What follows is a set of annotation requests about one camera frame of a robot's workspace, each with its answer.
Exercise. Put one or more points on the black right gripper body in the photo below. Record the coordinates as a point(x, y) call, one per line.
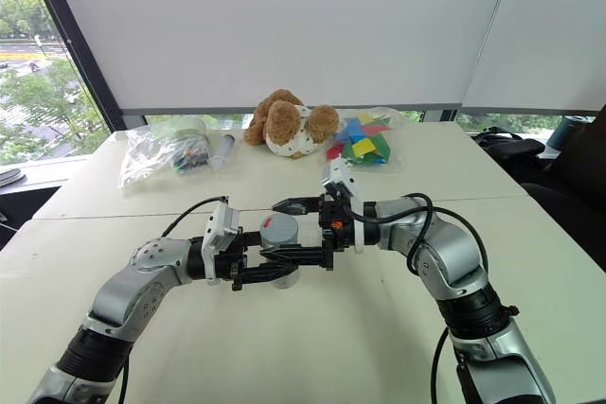
point(337, 236)

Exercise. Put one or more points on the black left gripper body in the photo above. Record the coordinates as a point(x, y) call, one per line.
point(237, 264)

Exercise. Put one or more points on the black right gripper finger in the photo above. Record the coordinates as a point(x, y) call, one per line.
point(298, 206)
point(303, 252)

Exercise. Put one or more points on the grey cylinder red top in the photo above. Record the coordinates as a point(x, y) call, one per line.
point(279, 233)

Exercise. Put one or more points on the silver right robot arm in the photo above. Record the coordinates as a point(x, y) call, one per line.
point(454, 252)

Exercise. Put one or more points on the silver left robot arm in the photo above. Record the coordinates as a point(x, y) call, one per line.
point(128, 295)

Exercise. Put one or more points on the brown plush teddy bear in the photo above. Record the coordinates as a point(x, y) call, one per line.
point(284, 125)

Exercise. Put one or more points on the clear plastic syringe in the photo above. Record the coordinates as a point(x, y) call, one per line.
point(221, 153)

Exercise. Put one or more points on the bag of coloured blocks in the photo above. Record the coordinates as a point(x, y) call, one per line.
point(364, 141)

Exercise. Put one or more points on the clear bag of small items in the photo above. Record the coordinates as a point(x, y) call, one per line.
point(161, 151)

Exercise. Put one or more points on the white roller blind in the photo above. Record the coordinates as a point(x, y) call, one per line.
point(284, 25)
point(544, 30)

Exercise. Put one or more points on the black bag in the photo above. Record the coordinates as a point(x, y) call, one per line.
point(509, 148)

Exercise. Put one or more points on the black office chair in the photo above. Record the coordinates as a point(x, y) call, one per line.
point(573, 196)

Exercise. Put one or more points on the dark flat device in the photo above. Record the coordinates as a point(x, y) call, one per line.
point(10, 177)

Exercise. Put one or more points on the teal cup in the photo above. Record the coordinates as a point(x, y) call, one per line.
point(565, 134)

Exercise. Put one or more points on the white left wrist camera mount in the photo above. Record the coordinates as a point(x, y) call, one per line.
point(220, 229)

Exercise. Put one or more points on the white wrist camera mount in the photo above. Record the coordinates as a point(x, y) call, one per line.
point(220, 229)
point(348, 184)

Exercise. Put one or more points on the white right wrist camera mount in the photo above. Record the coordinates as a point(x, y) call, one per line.
point(348, 184)

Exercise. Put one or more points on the black window frame post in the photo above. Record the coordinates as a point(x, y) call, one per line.
point(71, 35)

